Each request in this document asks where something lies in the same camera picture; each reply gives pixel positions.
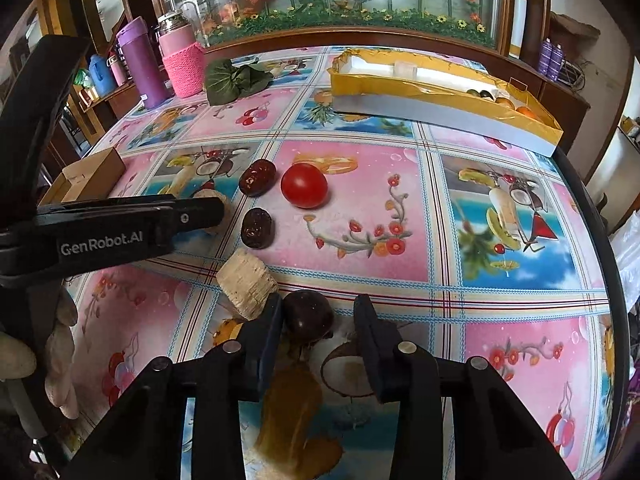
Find purple thermos bottle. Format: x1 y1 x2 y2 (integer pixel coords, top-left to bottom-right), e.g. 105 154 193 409
116 16 169 110

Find person's left gloved hand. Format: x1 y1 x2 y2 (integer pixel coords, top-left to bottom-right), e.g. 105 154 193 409
1 286 78 419

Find yellow gift box tray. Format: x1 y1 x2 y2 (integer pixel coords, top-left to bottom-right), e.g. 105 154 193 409
328 48 563 156

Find wooden cabinet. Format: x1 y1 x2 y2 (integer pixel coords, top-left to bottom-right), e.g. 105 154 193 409
499 58 592 156

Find pink knitted sleeve bottle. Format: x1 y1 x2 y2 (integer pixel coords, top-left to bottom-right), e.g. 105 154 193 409
157 12 205 99

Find dark wrinkled date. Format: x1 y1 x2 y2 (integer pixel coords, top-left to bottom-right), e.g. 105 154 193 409
240 208 274 249

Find green leafy vegetable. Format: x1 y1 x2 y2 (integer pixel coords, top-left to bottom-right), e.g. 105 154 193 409
203 58 273 106

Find blue plastic jug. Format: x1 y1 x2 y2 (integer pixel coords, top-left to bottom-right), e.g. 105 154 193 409
89 54 117 98

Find red tomato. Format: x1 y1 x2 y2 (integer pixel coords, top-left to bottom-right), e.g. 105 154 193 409
281 162 329 209

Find small red date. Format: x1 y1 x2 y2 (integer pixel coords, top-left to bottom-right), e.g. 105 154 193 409
239 159 277 197

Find floral fruit print tablecloth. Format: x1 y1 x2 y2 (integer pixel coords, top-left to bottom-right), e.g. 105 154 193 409
60 47 615 479

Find white plastic bag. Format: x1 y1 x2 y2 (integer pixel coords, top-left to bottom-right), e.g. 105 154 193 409
610 210 640 311

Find brown cardboard tray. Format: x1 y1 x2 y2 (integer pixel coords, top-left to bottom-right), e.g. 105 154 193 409
39 148 126 206

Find purple cans on cabinet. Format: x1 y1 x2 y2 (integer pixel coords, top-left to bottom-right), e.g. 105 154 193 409
537 38 564 81

